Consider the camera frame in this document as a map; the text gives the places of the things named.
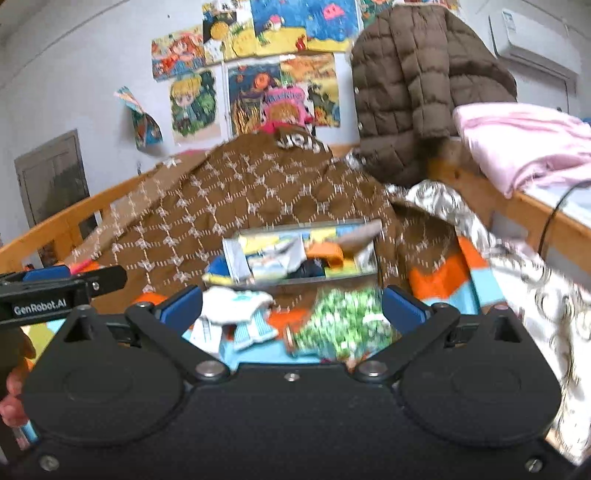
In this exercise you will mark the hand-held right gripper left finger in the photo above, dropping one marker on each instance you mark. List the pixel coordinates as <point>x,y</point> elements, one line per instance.
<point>180,307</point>

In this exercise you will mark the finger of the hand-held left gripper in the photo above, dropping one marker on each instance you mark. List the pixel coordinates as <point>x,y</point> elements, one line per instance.
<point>46,273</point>
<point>104,278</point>

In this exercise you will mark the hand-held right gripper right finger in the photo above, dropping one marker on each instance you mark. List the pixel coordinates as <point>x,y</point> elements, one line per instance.
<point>404,309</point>

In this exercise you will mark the white cloth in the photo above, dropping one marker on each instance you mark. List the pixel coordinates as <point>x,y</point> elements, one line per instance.
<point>365,256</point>

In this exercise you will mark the grey metal box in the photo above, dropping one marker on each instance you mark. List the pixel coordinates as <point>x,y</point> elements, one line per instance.
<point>332,274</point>

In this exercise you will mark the orange ribbed knit band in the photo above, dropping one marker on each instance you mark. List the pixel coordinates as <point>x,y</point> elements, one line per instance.
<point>325,254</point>

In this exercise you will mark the light grey cloth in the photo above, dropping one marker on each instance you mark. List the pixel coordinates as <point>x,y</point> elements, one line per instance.
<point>290,258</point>

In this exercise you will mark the person's left hand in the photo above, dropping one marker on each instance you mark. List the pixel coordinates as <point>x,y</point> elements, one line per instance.
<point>13,404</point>

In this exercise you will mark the white fluffy towel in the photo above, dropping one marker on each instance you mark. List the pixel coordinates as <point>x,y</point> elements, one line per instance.
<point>231,304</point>

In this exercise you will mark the green patterned bag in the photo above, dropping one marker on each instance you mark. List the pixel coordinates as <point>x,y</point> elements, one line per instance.
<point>341,323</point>

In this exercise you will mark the white blue striped sock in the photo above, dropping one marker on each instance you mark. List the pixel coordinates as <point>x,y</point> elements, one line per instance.
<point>251,332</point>

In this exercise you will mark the brown felt pad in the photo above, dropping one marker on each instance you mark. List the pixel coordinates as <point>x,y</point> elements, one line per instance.
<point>360,233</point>

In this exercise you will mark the cartoon printed cloth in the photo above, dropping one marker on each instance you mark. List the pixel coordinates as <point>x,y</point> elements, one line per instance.
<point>258,265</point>

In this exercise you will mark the silver patterned sheet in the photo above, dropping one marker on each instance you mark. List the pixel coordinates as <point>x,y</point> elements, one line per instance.
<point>531,295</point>

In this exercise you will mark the brown printed blanket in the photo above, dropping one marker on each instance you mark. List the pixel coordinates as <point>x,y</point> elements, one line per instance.
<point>277,184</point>

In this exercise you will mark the colourful hanging bag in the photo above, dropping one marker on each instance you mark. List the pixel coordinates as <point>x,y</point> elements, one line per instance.
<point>143,124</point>

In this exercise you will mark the pink cloth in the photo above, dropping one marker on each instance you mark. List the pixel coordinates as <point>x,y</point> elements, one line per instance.
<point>517,143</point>

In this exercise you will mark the brown puffer jacket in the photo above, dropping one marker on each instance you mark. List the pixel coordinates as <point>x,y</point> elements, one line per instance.
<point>415,92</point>

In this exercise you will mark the white air conditioner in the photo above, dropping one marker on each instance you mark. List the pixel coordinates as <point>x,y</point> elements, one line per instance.
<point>531,32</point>

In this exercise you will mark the grey wall panel door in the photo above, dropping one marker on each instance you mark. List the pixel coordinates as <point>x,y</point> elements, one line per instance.
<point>51,180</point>

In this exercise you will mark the wooden bed frame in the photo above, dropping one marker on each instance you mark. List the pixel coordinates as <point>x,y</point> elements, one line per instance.
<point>521,212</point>

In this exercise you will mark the group of cartoon wall posters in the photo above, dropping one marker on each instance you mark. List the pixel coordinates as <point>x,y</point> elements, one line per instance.
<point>277,37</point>

